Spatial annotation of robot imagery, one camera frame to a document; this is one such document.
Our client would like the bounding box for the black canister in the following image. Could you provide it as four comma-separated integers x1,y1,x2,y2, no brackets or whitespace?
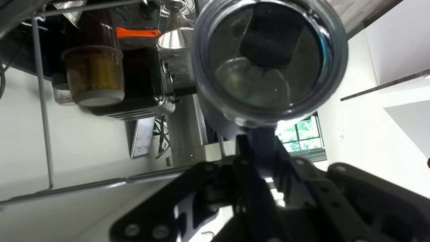
90,44,177,123

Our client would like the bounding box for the glass window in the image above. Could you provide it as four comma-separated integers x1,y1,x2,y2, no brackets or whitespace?
274,114,326,155

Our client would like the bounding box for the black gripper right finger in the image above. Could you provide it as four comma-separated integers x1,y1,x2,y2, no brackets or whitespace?
286,155,430,242

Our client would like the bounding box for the steel funnel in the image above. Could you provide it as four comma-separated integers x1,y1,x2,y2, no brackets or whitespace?
156,26,196,52

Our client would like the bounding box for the brown translucent canister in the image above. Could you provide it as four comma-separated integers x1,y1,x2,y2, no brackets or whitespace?
59,23,126,109

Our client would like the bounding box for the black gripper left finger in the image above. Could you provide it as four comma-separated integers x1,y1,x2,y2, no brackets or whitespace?
109,134,270,242

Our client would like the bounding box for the blue tumbler cup with handle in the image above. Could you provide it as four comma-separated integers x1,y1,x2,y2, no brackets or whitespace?
191,0,350,157

